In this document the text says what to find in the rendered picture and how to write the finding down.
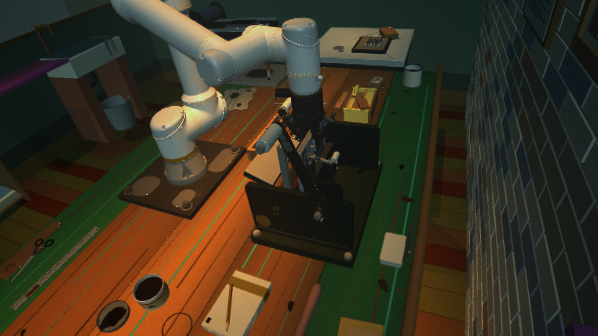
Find small white-tipped press lever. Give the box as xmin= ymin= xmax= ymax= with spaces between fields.
xmin=313 ymin=151 xmax=341 ymax=168

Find black-handled scissors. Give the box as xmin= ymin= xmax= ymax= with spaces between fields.
xmin=10 ymin=238 xmax=55 ymax=283

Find grey stained rag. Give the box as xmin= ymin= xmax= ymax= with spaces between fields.
xmin=223 ymin=87 xmax=258 ymax=112

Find white notepad with yellow top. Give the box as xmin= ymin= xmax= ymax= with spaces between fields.
xmin=201 ymin=269 xmax=274 ymax=336

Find dark brown base plate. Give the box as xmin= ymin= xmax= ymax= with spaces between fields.
xmin=118 ymin=139 xmax=247 ymax=220

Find black thin ring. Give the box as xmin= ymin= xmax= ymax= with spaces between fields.
xmin=161 ymin=311 xmax=194 ymax=336

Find brown pencil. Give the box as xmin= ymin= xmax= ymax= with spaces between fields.
xmin=224 ymin=282 xmax=234 ymax=332

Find dark round tin lid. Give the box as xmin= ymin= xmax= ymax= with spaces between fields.
xmin=96 ymin=299 xmax=132 ymax=334

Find grey-topped wooden stand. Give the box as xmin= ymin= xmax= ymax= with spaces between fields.
xmin=39 ymin=35 xmax=147 ymax=145

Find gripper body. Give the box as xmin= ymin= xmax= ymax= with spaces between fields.
xmin=284 ymin=88 xmax=326 ymax=132

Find long grey ruler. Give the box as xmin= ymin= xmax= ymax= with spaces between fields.
xmin=10 ymin=225 xmax=101 ymax=311

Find brown cabinet with pale top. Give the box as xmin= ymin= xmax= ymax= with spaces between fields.
xmin=0 ymin=160 xmax=32 ymax=217

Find white small box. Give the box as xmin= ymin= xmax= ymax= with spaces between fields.
xmin=379 ymin=231 xmax=408 ymax=269

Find pink roll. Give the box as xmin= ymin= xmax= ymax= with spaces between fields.
xmin=293 ymin=282 xmax=323 ymax=336

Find dark framed picture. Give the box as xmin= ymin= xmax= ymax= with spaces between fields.
xmin=522 ymin=0 xmax=567 ymax=50

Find brown framed picture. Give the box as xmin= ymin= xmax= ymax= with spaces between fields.
xmin=573 ymin=0 xmax=598 ymax=59

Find black hand platen press body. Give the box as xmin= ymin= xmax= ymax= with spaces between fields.
xmin=244 ymin=88 xmax=383 ymax=269

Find white mug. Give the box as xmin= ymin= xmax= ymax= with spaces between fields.
xmin=402 ymin=63 xmax=424 ymax=89

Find purple board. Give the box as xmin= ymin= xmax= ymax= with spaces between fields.
xmin=0 ymin=57 xmax=70 ymax=97

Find grey stone slab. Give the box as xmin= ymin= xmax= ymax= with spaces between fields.
xmin=319 ymin=26 xmax=416 ymax=69

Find press lever with white grip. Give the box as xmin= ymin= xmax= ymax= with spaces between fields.
xmin=254 ymin=123 xmax=305 ymax=193

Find white ink tin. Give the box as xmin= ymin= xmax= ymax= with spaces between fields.
xmin=131 ymin=274 xmax=170 ymax=311

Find tan cardboard box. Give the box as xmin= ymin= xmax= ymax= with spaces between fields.
xmin=336 ymin=316 xmax=385 ymax=336

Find purple box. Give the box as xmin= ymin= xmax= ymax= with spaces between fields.
xmin=564 ymin=321 xmax=598 ymax=336

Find grey bucket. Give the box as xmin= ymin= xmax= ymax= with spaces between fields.
xmin=100 ymin=95 xmax=138 ymax=132

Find yellow box with wood pieces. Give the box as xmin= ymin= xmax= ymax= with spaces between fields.
xmin=341 ymin=84 xmax=379 ymax=125

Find black locked-up chase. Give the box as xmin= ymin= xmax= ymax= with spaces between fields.
xmin=351 ymin=35 xmax=393 ymax=55

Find white feed board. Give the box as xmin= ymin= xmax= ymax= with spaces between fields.
xmin=243 ymin=148 xmax=282 ymax=186

